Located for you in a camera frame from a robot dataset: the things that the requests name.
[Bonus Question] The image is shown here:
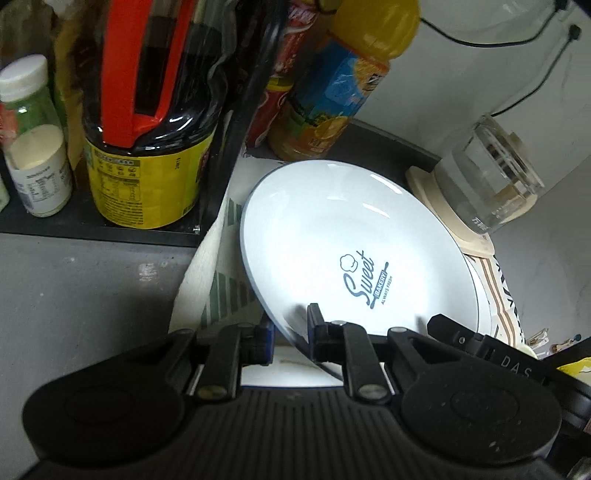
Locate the glass electric kettle cream handle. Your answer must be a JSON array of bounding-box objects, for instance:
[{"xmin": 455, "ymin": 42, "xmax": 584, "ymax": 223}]
[{"xmin": 434, "ymin": 115, "xmax": 544, "ymax": 235}]

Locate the black power cable left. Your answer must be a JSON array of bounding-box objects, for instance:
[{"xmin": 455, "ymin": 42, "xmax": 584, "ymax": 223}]
[{"xmin": 419, "ymin": 0, "xmax": 569, "ymax": 48}]

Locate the orange juice plastic bottle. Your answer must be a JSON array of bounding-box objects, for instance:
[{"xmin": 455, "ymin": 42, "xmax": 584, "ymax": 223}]
[{"xmin": 267, "ymin": 0, "xmax": 421, "ymax": 161}]

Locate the black power cable right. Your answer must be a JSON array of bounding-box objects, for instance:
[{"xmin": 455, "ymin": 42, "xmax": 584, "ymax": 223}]
[{"xmin": 489, "ymin": 23, "xmax": 583, "ymax": 118}]

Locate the white-capped seasoning jar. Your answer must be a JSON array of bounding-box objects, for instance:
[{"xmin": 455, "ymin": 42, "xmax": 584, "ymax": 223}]
[{"xmin": 1, "ymin": 54, "xmax": 72, "ymax": 218}]

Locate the large soy sauce bottle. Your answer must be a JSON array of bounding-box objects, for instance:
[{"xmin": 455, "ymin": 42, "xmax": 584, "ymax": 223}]
[{"xmin": 80, "ymin": 0, "xmax": 283, "ymax": 230}]

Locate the black power cable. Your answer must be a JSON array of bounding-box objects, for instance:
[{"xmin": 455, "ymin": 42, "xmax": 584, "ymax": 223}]
[
  {"xmin": 419, "ymin": 0, "xmax": 569, "ymax": 48},
  {"xmin": 489, "ymin": 23, "xmax": 583, "ymax": 118}
]

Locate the black metal storage rack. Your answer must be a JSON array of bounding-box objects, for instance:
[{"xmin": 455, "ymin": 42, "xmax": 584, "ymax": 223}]
[{"xmin": 1, "ymin": 1, "xmax": 287, "ymax": 246}]

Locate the white plate with blue rim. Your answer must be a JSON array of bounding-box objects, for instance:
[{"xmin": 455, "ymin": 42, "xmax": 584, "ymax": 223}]
[{"xmin": 239, "ymin": 160, "xmax": 492, "ymax": 354}]

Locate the cream kettle heating base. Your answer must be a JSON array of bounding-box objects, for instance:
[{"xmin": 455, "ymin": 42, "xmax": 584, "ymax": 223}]
[{"xmin": 406, "ymin": 166, "xmax": 495, "ymax": 258}]

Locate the patterned white table cloth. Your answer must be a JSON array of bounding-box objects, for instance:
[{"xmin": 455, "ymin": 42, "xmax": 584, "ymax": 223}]
[{"xmin": 169, "ymin": 156, "xmax": 524, "ymax": 345}]

